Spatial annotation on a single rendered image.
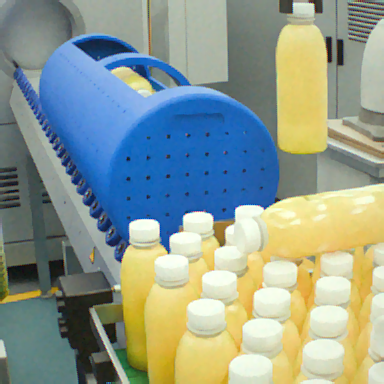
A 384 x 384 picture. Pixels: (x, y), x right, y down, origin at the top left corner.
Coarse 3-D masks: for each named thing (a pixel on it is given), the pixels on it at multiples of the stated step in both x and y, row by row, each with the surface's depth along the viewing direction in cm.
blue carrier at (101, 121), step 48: (96, 48) 200; (48, 96) 182; (96, 96) 143; (192, 96) 121; (96, 144) 130; (144, 144) 121; (192, 144) 123; (240, 144) 126; (96, 192) 132; (144, 192) 123; (192, 192) 126; (240, 192) 128
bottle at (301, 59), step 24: (312, 24) 107; (288, 48) 106; (312, 48) 105; (288, 72) 107; (312, 72) 106; (288, 96) 108; (312, 96) 107; (288, 120) 109; (312, 120) 108; (288, 144) 110; (312, 144) 109
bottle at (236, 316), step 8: (232, 296) 89; (224, 304) 88; (232, 304) 89; (240, 304) 90; (232, 312) 88; (240, 312) 89; (232, 320) 88; (240, 320) 88; (248, 320) 90; (232, 328) 88; (240, 328) 88; (232, 336) 88; (240, 336) 88
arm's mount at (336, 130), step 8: (328, 120) 190; (336, 120) 193; (328, 128) 186; (336, 128) 185; (344, 128) 185; (328, 136) 187; (336, 136) 184; (344, 136) 180; (352, 136) 179; (360, 136) 179; (352, 144) 178; (360, 144) 175; (368, 144) 173; (376, 144) 173; (368, 152) 173; (376, 152) 170
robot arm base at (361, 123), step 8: (360, 112) 183; (368, 112) 180; (376, 112) 178; (344, 120) 188; (352, 120) 186; (360, 120) 183; (368, 120) 180; (376, 120) 178; (352, 128) 186; (360, 128) 182; (368, 128) 179; (376, 128) 178; (368, 136) 179; (376, 136) 175
